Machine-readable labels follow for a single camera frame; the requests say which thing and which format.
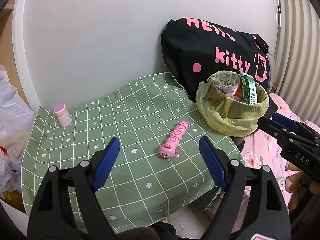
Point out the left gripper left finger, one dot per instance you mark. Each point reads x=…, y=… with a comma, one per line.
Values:
x=102, y=163

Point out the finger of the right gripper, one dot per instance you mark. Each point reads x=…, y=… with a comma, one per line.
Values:
x=289, y=124
x=274, y=129

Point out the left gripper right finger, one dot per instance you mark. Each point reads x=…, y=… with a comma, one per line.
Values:
x=216, y=161

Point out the dark green carton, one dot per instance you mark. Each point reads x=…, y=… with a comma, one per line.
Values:
x=248, y=89

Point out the orange air cushion bag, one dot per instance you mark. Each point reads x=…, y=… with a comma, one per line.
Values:
x=237, y=95

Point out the right hand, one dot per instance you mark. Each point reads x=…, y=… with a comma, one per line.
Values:
x=292, y=184

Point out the left hand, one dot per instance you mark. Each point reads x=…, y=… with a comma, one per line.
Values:
x=157, y=231

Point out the pink floral bedsheet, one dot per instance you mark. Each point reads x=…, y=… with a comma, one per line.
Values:
x=262, y=149

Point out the pink caterpillar toy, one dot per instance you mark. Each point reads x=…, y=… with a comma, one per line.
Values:
x=169, y=148

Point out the green checkered tablecloth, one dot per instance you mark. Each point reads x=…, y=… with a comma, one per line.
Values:
x=142, y=187

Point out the pink small bottle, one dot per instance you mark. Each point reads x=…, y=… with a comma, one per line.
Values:
x=62, y=115

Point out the white window blinds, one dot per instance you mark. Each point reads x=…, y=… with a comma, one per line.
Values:
x=296, y=70

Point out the white plastic bag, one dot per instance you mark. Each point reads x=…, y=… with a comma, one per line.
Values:
x=17, y=121

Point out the black Hello Kitty pillow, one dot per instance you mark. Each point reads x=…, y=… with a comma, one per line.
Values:
x=195, y=49

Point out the wooden shelf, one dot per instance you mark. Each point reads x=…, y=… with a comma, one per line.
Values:
x=7, y=53

